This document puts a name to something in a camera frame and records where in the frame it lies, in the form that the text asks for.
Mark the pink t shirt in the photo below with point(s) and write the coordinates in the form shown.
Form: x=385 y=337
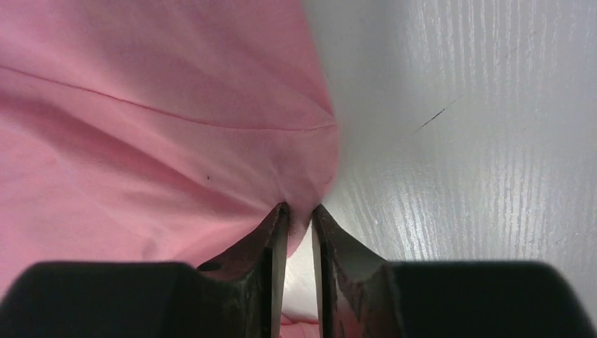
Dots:
x=154 y=131

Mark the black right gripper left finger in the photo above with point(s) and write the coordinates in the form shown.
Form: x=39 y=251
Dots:
x=235 y=294

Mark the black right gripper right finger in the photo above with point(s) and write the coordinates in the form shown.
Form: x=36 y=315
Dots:
x=361 y=294

